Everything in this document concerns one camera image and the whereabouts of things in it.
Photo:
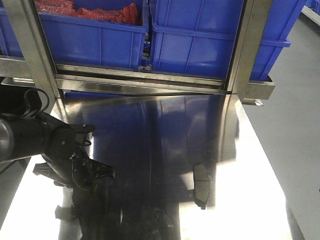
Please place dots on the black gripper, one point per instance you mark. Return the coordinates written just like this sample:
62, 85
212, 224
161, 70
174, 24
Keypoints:
67, 162

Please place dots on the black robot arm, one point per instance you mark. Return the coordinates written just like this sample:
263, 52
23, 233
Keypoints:
25, 136

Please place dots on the inner right brake pad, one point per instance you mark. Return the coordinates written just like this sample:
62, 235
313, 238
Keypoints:
202, 185

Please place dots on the left blue plastic crate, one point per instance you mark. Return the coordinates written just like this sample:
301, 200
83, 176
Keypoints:
86, 41

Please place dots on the blue plastic crate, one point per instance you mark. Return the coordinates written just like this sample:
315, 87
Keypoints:
197, 37
86, 41

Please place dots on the red bubble wrap bag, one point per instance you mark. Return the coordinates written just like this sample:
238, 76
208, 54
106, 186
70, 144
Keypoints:
127, 15

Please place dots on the right blue plastic crate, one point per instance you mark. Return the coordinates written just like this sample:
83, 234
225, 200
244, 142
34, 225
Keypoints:
197, 37

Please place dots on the stainless steel rack frame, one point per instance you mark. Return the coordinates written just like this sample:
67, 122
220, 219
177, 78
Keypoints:
36, 67

